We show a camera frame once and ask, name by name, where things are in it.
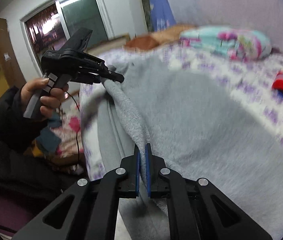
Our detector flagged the grey fleece pants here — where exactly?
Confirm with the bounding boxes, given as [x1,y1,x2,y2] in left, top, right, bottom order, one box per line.
[80,55,283,240]

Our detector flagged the person's left forearm black sleeve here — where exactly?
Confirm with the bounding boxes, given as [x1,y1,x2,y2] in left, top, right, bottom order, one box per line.
[0,87,48,176]

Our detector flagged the person's left hand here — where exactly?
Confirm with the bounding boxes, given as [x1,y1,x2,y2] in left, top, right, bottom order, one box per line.
[21,77,69,119]

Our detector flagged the wooden headboard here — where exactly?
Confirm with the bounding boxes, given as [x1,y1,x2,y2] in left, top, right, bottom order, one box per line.
[85,34,131,56]

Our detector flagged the brown orange pillow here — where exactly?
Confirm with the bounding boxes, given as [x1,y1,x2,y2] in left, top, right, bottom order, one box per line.
[124,24,196,52]

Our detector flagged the pink floral quilt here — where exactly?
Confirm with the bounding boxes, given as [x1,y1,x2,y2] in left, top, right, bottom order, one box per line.
[30,103,84,166]

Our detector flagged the blue patterned hanging cloth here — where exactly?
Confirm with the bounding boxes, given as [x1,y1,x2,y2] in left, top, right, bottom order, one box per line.
[150,0,176,31]

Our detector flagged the purple floral bed sheet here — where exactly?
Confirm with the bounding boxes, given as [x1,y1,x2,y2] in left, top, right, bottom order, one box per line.
[79,43,283,180]

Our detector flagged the turquoise pink floral folded blanket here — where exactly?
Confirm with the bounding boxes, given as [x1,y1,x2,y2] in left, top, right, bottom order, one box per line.
[179,25,272,62]

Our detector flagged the lavender mosquito net drape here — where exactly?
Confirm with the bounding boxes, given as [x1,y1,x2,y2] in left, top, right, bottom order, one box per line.
[168,0,283,52]

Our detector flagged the window with aluminium frame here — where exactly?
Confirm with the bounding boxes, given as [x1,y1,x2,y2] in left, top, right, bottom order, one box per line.
[21,0,114,74]

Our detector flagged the black cable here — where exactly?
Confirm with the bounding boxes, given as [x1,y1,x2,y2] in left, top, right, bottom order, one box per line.
[65,90,81,167]

